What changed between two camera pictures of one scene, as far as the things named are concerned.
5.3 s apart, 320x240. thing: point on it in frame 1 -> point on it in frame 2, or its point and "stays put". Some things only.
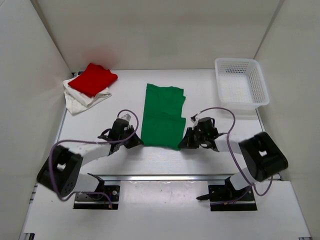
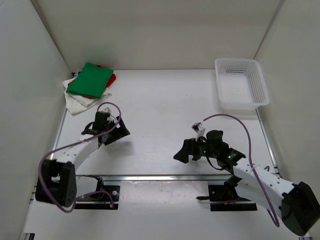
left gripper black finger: x=133 y=141 -> x=117 y=133
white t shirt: x=77 y=101 stays put
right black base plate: x=225 y=198 stays put
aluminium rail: x=127 y=177 stays put
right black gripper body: x=203 y=137 -> x=206 y=151
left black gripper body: x=129 y=129 -> x=111 y=123
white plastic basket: x=241 y=83 stays put
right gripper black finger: x=191 y=139 -> x=190 y=147
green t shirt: x=162 y=124 -> x=92 y=80
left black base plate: x=107 y=199 stays put
